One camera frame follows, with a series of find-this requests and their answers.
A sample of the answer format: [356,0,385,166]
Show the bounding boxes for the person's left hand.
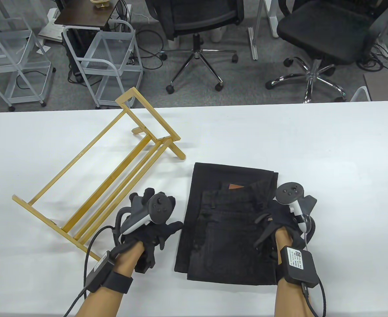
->
[110,188,184,260]

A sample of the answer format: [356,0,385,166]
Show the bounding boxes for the person's right hand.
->
[254,199,316,250]

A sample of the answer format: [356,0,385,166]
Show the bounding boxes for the black trousers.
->
[174,162,280,286]

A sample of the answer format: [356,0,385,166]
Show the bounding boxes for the wooden book rack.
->
[12,87,186,261]

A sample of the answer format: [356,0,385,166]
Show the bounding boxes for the person's right forearm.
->
[273,228,316,317]

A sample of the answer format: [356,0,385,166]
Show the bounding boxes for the grey handheld controller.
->
[120,194,178,235]
[276,182,317,231]

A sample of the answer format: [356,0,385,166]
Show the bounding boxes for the black wrist sensor box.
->
[276,246,320,287]
[83,251,134,294]

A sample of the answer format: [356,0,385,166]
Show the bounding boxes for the brown board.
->
[363,73,388,101]

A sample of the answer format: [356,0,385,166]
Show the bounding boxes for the black padded office chair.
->
[265,0,388,103]

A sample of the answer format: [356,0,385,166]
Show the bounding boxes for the grey metal trolley cart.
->
[0,17,56,111]
[62,20,145,109]

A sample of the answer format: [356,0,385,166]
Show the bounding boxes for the white cylinder bin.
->
[210,27,226,43]

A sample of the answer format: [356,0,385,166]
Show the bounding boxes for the white desk leg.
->
[260,0,280,38]

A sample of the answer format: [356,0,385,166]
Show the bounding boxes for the black computer tower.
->
[63,29,95,83]

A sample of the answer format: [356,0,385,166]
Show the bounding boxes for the black mesh office chair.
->
[146,0,245,94]

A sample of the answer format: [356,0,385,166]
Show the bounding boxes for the white flat box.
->
[38,22,64,42]

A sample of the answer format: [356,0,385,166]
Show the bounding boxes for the dark brown desk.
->
[54,0,120,32]

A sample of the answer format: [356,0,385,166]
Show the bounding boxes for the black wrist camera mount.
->
[135,246,157,273]
[254,214,280,249]

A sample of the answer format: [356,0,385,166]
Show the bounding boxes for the black sensor cable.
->
[301,215,328,317]
[62,225,120,317]

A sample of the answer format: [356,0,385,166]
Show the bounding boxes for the silver metal rail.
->
[248,27,259,61]

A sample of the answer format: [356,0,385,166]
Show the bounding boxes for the tangle of black floor cables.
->
[357,31,388,72]

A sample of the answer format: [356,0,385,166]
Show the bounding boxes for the looped black floor cable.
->
[136,29,168,70]

